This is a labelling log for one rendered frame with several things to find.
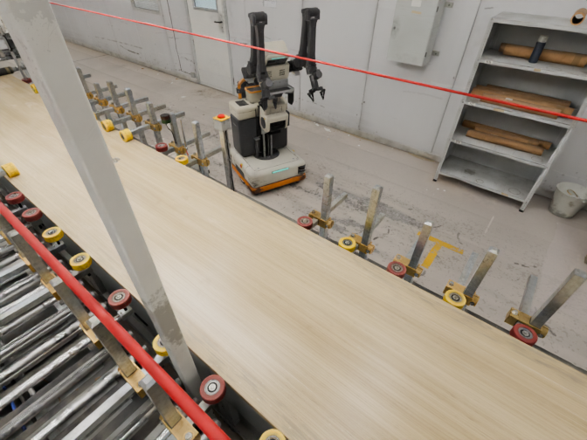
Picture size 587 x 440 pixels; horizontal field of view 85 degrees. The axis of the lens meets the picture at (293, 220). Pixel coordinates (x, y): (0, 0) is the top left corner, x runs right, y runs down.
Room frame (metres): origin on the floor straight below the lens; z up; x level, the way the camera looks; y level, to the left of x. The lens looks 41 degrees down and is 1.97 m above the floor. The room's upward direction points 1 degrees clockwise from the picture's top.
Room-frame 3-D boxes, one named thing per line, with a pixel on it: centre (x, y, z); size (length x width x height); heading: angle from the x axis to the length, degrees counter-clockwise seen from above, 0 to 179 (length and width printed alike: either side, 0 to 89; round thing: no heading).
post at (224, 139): (1.76, 0.42, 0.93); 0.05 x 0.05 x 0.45; 53
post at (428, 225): (1.01, -0.57, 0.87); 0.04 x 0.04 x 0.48; 53
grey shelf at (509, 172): (2.92, -2.03, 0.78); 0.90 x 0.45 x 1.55; 53
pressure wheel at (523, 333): (0.63, -0.85, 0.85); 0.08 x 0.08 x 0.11
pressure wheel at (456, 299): (0.78, -0.65, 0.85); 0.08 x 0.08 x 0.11
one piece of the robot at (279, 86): (2.80, 0.16, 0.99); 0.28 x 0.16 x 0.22; 120
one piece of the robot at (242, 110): (3.13, 0.35, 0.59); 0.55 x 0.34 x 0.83; 120
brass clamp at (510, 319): (0.72, -0.95, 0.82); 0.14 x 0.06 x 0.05; 53
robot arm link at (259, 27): (2.54, 0.26, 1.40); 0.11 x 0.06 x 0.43; 121
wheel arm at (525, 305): (0.79, -0.97, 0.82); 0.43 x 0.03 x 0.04; 143
